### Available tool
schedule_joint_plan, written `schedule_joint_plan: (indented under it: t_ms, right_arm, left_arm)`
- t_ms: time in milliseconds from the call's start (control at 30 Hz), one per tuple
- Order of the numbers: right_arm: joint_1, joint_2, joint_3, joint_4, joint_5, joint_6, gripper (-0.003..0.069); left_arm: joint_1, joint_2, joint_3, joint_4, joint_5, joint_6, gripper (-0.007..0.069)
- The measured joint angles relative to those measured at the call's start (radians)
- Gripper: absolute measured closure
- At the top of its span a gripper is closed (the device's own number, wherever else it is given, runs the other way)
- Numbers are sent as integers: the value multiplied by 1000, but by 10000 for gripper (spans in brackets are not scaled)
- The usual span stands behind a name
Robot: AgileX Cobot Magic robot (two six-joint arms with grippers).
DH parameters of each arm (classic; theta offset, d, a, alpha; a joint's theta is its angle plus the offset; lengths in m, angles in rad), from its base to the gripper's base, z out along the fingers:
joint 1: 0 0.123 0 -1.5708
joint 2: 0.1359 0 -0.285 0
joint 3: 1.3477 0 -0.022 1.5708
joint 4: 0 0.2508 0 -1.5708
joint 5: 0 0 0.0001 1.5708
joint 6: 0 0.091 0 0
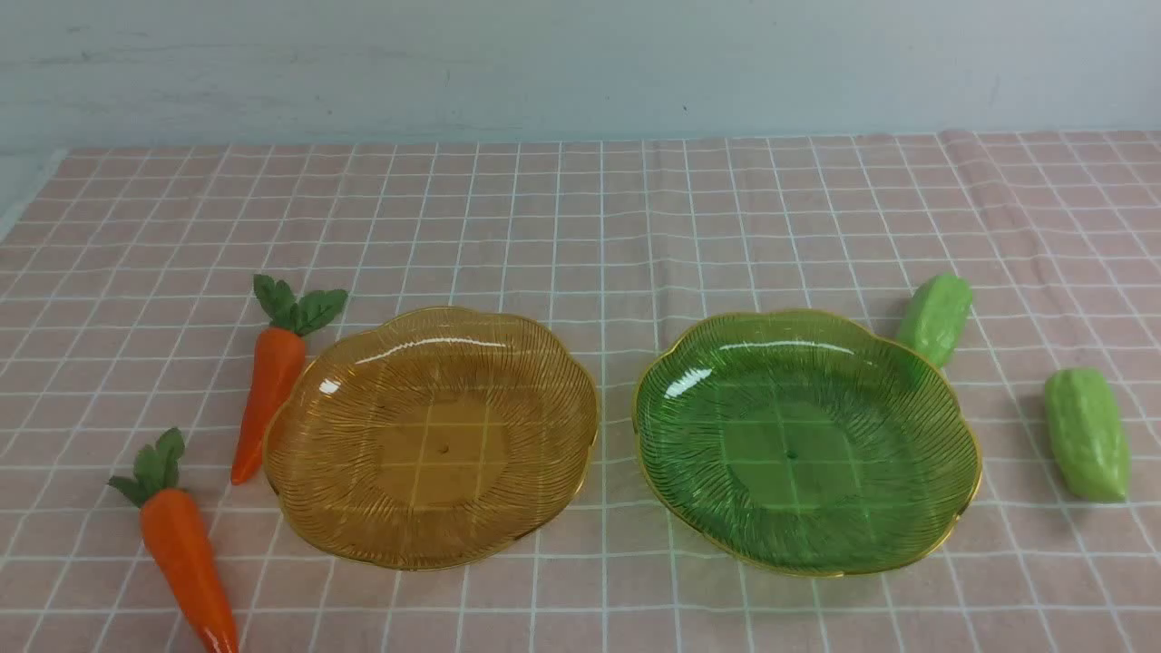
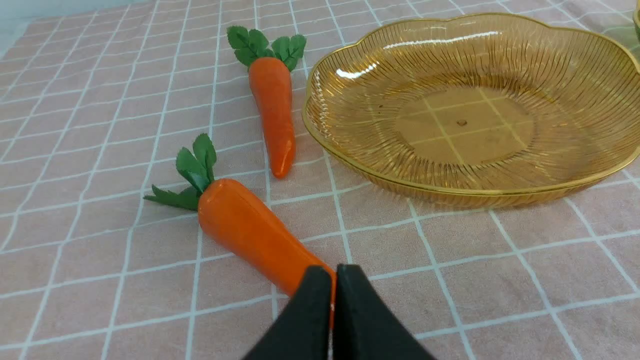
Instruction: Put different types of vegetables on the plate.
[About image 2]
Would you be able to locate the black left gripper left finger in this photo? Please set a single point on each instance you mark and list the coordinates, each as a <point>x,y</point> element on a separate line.
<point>301,331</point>

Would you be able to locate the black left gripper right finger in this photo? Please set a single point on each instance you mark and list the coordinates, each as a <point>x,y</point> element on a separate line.
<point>364,327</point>

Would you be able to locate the orange toy carrot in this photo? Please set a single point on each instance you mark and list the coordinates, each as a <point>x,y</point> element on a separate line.
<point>234,217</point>
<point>269,66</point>

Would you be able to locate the amber glass plate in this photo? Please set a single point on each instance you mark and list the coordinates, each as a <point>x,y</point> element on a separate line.
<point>483,110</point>

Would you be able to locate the pink checkered tablecloth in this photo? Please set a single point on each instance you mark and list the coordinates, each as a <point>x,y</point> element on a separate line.
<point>95,107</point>

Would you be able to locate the green glass plate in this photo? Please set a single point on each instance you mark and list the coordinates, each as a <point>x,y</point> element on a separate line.
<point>636,21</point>

